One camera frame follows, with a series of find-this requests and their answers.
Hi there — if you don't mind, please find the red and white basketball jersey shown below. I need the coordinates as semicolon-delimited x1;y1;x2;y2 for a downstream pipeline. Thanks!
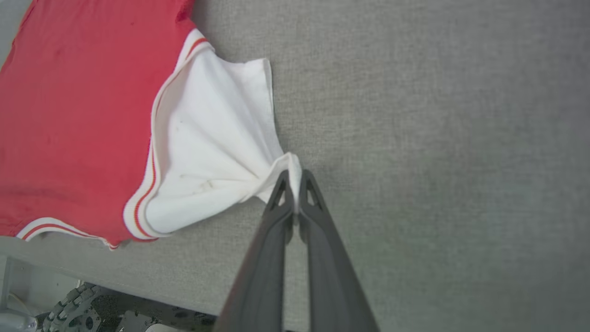
0;0;303;251

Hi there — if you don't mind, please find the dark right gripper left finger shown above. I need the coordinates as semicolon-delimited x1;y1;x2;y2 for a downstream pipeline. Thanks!
214;169;295;332

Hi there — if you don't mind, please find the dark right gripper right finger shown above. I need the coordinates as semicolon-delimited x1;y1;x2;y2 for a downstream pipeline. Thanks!
298;168;381;332

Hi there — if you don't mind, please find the grey fabric sofa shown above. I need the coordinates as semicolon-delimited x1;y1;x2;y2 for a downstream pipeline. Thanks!
0;0;590;332

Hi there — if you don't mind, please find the dark robot wheeled base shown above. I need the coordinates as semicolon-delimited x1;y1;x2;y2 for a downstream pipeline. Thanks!
37;282;218;332

